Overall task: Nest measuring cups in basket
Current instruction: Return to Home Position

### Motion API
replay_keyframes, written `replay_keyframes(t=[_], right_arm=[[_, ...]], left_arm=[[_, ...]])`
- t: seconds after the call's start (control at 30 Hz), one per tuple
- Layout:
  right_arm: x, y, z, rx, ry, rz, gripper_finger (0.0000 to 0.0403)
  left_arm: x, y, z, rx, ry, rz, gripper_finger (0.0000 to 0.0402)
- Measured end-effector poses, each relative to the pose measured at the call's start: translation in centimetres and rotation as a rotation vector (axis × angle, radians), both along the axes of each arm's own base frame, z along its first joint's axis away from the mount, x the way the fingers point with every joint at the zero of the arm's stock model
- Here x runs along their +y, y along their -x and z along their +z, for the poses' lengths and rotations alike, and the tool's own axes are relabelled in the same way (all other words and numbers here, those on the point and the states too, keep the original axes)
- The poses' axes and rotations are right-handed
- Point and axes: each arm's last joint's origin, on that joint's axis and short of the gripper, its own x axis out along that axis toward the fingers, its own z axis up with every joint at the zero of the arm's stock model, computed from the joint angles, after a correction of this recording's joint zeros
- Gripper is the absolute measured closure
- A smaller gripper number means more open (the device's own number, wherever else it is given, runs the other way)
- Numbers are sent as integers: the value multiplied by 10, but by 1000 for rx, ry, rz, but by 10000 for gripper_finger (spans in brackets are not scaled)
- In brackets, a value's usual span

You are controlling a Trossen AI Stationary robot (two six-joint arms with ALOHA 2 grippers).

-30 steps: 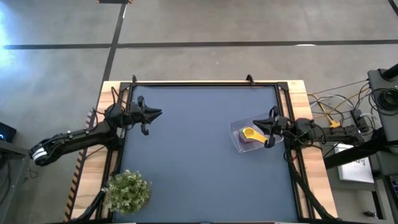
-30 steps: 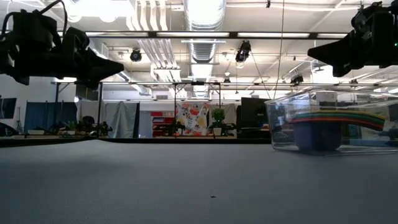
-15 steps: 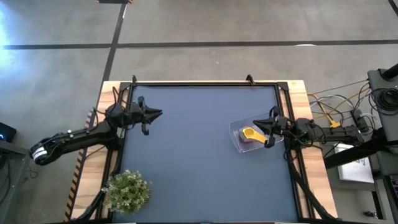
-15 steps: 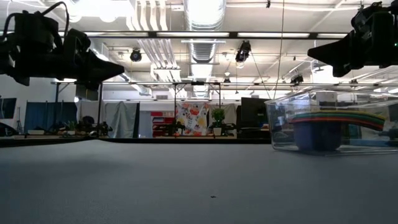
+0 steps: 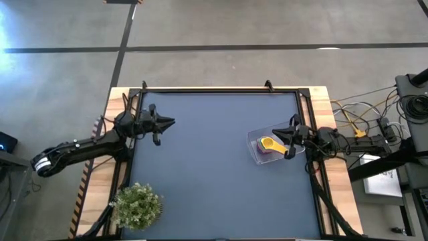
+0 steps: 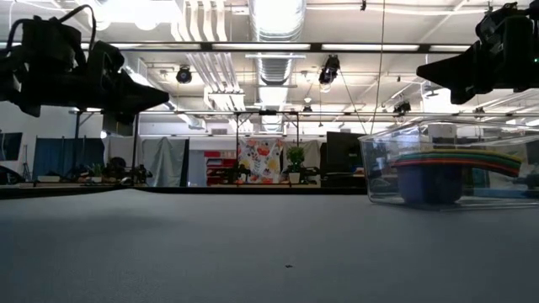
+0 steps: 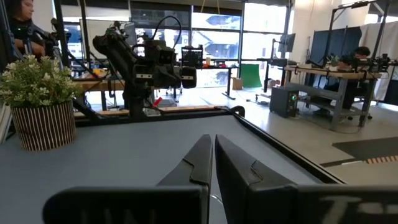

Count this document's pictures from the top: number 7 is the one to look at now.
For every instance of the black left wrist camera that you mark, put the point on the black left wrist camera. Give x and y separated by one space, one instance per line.
167 57

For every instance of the black table border frame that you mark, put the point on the black table border frame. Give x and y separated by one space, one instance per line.
280 146

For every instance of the grey workbench with wooden top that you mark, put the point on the grey workbench with wooden top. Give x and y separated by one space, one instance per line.
339 93

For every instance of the blue partition panel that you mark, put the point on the blue partition panel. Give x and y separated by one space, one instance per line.
329 43

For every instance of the wooden background table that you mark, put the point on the wooden background table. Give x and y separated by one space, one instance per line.
93 85

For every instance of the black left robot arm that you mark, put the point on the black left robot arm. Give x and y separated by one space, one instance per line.
115 53

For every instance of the black background robot arm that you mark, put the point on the black background robot arm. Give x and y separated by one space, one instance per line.
379 62

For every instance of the artificial plant in striped pot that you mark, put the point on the artificial plant in striped pot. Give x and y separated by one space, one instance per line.
43 124

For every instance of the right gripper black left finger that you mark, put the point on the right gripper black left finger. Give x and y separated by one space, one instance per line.
186 193

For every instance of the person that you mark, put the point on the person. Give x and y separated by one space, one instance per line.
360 51
23 9

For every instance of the black computer tower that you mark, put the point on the black computer tower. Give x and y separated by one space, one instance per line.
283 101

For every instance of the dark floor mat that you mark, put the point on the dark floor mat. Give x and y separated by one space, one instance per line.
367 147

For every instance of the cardboard box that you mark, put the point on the cardboard box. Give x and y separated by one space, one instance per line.
237 84

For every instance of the black curved hook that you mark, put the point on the black curved hook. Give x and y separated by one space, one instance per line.
241 109

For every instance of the red tag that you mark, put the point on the red tag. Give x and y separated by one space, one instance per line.
157 102

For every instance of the small green desk plant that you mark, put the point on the small green desk plant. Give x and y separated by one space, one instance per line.
333 59

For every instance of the green panel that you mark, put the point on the green panel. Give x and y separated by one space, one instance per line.
250 76

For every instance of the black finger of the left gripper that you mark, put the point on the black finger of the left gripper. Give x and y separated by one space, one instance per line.
188 77
146 81

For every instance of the white curtain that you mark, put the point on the white curtain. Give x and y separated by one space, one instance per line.
385 40

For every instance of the large window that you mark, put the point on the large window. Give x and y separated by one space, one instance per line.
217 43

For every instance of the black monitor on arm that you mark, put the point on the black monitor on arm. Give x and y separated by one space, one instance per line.
287 42

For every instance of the black standing desk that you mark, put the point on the black standing desk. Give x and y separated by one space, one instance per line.
228 81

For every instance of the wooden table board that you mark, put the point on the wooden table board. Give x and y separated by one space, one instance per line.
186 109

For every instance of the black stand frame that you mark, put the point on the black stand frame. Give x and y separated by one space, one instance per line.
331 31

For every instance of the black mesh grid panel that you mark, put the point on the black mesh grid panel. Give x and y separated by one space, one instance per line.
192 56

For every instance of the black vertical pole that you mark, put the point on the black vertical pole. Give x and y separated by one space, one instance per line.
84 28
60 28

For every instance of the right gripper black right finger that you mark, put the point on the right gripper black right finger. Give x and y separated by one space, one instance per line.
248 193

